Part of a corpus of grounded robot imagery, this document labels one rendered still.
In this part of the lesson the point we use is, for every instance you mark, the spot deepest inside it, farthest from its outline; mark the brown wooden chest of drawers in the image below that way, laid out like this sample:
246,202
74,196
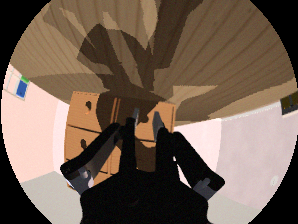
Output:
114,120

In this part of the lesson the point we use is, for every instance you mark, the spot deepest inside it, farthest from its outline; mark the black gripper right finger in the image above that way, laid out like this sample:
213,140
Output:
190,162

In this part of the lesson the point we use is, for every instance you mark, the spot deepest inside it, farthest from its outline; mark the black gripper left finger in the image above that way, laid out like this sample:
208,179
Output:
81,171

